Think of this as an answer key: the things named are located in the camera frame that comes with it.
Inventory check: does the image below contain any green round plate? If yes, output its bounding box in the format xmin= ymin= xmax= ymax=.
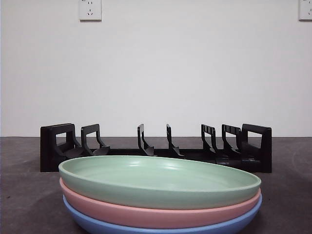
xmin=58 ymin=156 xmax=262 ymax=210

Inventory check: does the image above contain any pink round plate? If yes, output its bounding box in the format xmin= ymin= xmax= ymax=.
xmin=59 ymin=177 xmax=263 ymax=229

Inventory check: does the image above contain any blue round plate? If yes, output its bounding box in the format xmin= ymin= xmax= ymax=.
xmin=62 ymin=194 xmax=263 ymax=234

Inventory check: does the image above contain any black plastic dish rack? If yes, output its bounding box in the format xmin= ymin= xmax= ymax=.
xmin=40 ymin=123 xmax=273 ymax=174

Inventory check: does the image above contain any white wall socket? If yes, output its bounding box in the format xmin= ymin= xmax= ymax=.
xmin=298 ymin=0 xmax=312 ymax=21
xmin=79 ymin=0 xmax=102 ymax=21

